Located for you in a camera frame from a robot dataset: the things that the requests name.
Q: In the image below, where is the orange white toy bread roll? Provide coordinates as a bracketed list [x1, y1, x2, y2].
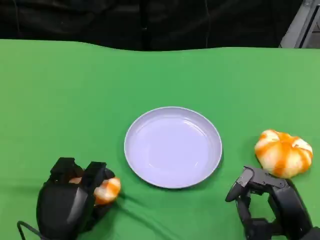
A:
[254, 129, 314, 179]
[68, 176, 122, 206]

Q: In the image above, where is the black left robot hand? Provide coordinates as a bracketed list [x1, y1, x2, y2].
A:
[36, 157, 118, 240]

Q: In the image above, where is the green table cloth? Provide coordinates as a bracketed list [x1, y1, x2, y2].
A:
[0, 38, 320, 240]

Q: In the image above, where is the grey metal frame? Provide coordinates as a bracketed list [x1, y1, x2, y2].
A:
[278, 0, 320, 49]

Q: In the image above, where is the black backdrop curtain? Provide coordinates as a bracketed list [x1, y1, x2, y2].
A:
[0, 0, 305, 52]

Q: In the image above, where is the lilac plate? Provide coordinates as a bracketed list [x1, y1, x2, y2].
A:
[124, 106, 223, 189]

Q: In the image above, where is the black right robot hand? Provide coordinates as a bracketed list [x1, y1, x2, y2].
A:
[225, 165, 315, 240]

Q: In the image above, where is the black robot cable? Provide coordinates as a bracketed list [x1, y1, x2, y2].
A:
[16, 220, 44, 240]

